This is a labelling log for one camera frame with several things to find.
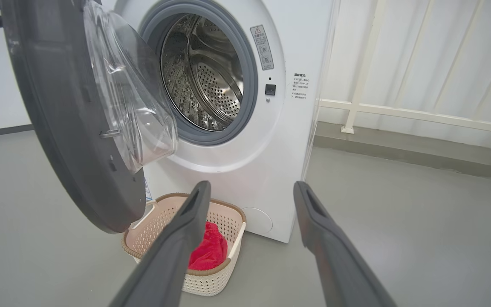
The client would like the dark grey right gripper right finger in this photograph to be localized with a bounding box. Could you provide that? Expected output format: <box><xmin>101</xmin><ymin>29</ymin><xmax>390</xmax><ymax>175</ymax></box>
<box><xmin>293</xmin><ymin>181</ymin><xmax>397</xmax><ymax>307</ymax></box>

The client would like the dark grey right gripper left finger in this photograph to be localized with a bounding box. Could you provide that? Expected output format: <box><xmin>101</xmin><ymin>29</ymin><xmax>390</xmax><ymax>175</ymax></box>
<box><xmin>109</xmin><ymin>180</ymin><xmax>212</xmax><ymax>307</ymax></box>

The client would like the red white striped garment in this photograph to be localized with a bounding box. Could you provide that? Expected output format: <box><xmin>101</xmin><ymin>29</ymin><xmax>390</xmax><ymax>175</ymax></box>
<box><xmin>188</xmin><ymin>221</ymin><xmax>228</xmax><ymax>271</ymax></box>

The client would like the dark grey round washer door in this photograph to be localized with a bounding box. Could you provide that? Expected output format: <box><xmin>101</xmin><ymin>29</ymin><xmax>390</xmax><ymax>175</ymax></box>
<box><xmin>0</xmin><ymin>0</ymin><xmax>180</xmax><ymax>234</ymax></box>

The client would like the cream perforated laundry basket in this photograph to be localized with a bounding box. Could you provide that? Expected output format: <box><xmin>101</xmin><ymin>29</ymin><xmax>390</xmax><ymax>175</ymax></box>
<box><xmin>121</xmin><ymin>193</ymin><xmax>247</xmax><ymax>297</ymax></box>

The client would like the white washing machine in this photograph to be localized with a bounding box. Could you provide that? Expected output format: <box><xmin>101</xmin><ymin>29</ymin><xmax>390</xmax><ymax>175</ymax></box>
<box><xmin>101</xmin><ymin>0</ymin><xmax>340</xmax><ymax>243</ymax></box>

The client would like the grey rubber door gasket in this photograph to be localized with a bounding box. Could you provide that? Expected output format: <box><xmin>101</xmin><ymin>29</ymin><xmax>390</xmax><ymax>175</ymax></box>
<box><xmin>138</xmin><ymin>0</ymin><xmax>259</xmax><ymax>146</ymax></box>

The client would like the round white filter cover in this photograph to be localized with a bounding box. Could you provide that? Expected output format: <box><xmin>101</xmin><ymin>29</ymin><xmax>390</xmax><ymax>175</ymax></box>
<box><xmin>241</xmin><ymin>207</ymin><xmax>273</xmax><ymax>234</ymax></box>

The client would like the white metal railing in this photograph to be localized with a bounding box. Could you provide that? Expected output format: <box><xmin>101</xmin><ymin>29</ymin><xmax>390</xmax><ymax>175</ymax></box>
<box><xmin>318</xmin><ymin>0</ymin><xmax>491</xmax><ymax>137</ymax></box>

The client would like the black text notice sticker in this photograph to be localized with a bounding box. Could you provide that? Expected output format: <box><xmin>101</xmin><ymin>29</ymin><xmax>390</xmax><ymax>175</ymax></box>
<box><xmin>292</xmin><ymin>72</ymin><xmax>312</xmax><ymax>101</ymax></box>

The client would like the perforated steel washer drum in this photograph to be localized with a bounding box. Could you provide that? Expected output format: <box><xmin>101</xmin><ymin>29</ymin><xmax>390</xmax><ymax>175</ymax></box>
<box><xmin>160</xmin><ymin>14</ymin><xmax>245</xmax><ymax>132</ymax></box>

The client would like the grey warning sticker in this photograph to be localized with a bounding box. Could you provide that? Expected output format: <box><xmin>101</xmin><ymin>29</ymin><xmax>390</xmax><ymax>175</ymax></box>
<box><xmin>250</xmin><ymin>25</ymin><xmax>274</xmax><ymax>71</ymax></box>

